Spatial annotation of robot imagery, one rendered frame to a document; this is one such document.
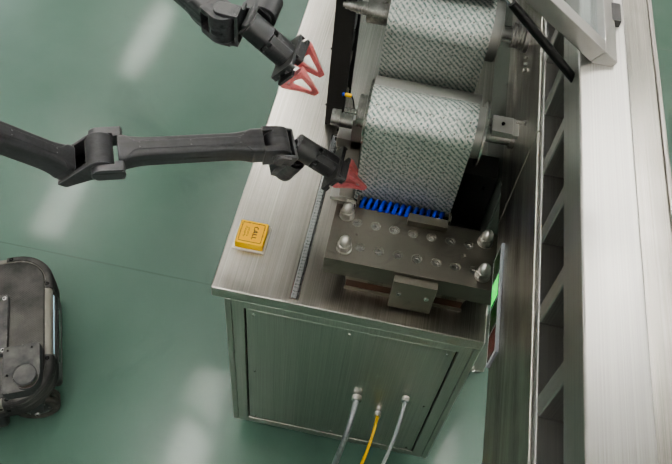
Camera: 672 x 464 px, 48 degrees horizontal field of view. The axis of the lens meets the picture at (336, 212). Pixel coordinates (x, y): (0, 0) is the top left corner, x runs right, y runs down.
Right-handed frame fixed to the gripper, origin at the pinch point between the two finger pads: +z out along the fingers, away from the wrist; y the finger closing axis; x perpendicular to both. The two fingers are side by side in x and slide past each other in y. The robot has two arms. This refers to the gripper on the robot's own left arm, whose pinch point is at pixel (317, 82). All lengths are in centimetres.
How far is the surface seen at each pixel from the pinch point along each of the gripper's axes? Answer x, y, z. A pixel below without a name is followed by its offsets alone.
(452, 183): 6.9, 4.0, 38.1
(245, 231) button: -39.3, 13.7, 15.9
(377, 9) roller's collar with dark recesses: 8.2, -24.5, 4.9
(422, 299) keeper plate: -7, 25, 48
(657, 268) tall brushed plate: 50, 40, 44
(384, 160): -0.9, 4.1, 23.4
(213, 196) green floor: -133, -64, 46
